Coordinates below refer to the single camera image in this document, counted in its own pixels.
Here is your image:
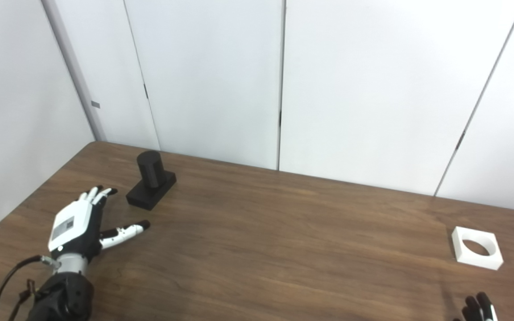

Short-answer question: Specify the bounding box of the white and black right hand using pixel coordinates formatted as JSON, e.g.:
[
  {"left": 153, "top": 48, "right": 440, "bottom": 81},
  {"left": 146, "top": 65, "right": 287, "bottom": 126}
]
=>
[{"left": 453, "top": 292, "right": 499, "bottom": 321}]

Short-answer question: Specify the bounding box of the white and black left hand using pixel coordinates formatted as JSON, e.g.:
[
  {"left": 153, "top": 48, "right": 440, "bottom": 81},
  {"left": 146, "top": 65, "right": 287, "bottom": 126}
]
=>
[{"left": 48, "top": 185, "right": 151, "bottom": 263}]

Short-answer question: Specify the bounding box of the white square piece with hole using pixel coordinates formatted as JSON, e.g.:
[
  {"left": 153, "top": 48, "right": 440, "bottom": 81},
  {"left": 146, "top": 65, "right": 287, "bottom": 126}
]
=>
[{"left": 451, "top": 226, "right": 504, "bottom": 271}]

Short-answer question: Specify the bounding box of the black peg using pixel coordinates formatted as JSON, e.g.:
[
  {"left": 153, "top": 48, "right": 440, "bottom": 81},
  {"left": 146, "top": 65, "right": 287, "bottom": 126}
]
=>
[{"left": 126, "top": 150, "right": 177, "bottom": 211}]

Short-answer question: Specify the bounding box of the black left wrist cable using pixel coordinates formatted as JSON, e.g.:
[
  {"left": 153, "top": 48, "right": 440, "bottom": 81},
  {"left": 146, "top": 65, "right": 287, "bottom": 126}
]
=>
[{"left": 0, "top": 255, "right": 61, "bottom": 321}]

